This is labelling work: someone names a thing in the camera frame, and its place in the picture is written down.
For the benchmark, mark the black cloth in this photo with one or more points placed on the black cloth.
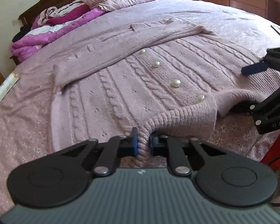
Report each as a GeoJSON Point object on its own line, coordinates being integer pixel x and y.
{"type": "Point", "coordinates": [18, 33]}

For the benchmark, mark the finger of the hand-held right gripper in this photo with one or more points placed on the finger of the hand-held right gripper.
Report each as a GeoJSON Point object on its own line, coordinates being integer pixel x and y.
{"type": "Point", "coordinates": [266, 105]}
{"type": "Point", "coordinates": [254, 68]}

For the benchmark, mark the white paper packet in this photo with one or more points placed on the white paper packet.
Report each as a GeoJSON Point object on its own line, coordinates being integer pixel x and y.
{"type": "Point", "coordinates": [4, 91]}

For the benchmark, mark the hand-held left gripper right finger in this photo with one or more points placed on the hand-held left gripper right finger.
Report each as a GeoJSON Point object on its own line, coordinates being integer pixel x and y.
{"type": "Point", "coordinates": [154, 144]}

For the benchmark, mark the pink knitted cardigan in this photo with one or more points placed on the pink knitted cardigan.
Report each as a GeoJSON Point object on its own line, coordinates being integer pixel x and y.
{"type": "Point", "coordinates": [130, 86]}

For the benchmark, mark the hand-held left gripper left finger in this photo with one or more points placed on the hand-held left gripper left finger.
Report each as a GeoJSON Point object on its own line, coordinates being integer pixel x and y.
{"type": "Point", "coordinates": [134, 142]}

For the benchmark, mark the magenta quilt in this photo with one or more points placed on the magenta quilt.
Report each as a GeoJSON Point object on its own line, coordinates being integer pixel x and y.
{"type": "Point", "coordinates": [60, 31]}

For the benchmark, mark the red garment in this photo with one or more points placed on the red garment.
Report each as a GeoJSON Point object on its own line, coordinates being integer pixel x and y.
{"type": "Point", "coordinates": [277, 144]}

